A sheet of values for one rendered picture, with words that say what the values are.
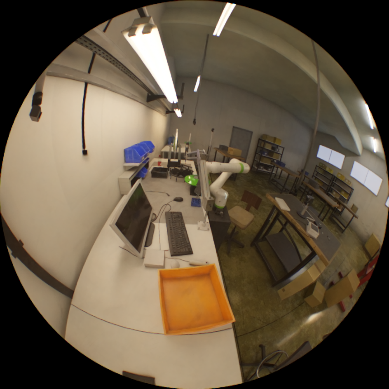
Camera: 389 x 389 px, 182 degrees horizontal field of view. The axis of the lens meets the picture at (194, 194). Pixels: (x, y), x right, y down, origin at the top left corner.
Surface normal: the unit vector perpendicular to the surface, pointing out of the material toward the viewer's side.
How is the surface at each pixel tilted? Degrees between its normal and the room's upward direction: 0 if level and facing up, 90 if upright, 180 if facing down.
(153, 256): 0
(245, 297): 0
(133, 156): 92
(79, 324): 0
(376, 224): 90
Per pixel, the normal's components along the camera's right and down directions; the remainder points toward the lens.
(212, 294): 0.13, -0.85
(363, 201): -0.99, -0.07
